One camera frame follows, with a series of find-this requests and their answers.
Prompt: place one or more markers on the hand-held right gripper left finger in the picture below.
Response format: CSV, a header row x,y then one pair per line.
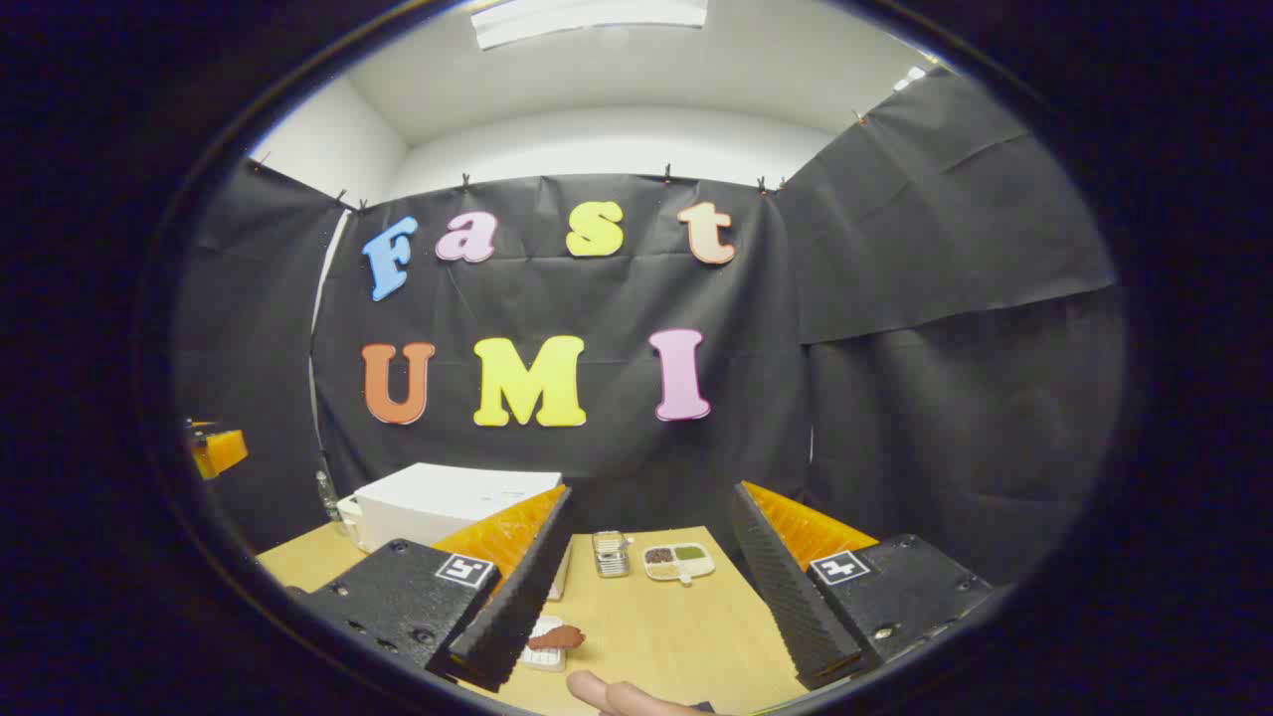
x,y
517,597

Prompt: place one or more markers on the black backdrop cloth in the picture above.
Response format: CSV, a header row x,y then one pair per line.
x,y
895,398

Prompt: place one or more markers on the white divided seasoning dish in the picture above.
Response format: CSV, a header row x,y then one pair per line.
x,y
679,563

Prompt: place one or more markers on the clear plastic water bottle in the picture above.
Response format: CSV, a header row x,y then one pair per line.
x,y
327,497

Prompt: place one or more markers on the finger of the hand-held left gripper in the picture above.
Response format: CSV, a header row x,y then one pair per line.
x,y
219,449

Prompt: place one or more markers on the red-brown meat piece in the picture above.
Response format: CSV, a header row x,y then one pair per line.
x,y
559,637

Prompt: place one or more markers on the white microwave oven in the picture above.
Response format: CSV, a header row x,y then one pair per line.
x,y
438,507

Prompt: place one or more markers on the metal seasoning container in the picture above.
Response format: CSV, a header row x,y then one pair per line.
x,y
611,554

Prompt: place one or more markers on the ceiling light panel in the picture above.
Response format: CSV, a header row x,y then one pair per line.
x,y
587,20
909,79

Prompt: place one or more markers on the white rectangular dish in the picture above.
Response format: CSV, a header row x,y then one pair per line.
x,y
542,658

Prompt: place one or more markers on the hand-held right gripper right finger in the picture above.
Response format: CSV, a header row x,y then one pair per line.
x,y
786,597

